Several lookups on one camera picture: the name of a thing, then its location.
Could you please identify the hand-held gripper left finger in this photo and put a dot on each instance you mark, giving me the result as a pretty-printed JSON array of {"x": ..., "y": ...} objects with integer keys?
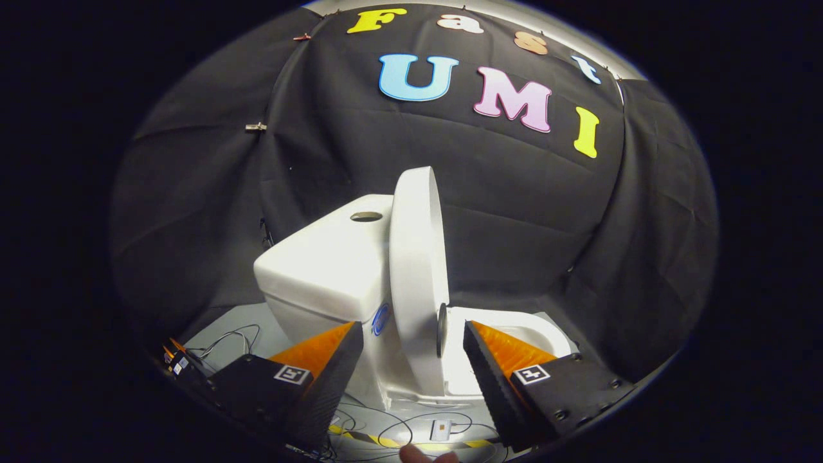
[{"x": 334, "y": 379}]

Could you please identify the black backdrop cloth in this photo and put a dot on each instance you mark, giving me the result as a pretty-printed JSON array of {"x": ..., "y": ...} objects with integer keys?
[{"x": 514, "y": 225}]

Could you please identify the small grey adapter box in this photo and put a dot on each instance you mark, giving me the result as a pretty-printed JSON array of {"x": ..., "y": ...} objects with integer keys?
[{"x": 442, "y": 429}]

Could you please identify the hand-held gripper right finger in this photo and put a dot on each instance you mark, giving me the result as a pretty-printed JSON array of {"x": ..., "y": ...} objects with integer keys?
[{"x": 492, "y": 379}]

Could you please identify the white ceramic toilet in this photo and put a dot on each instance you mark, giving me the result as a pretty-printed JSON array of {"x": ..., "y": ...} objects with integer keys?
[{"x": 321, "y": 270}]

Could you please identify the dark device with labels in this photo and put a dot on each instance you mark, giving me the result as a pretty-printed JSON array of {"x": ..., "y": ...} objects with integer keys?
[{"x": 179, "y": 363}]

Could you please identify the metal cloth clip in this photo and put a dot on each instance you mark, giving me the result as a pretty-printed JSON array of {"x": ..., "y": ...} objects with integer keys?
[{"x": 255, "y": 127}]

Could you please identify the yellow black hazard tape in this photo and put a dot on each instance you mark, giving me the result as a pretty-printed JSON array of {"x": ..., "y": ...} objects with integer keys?
[{"x": 386, "y": 441}]

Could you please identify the white toilet lid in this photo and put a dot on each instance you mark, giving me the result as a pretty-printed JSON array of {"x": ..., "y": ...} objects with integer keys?
[{"x": 415, "y": 257}]

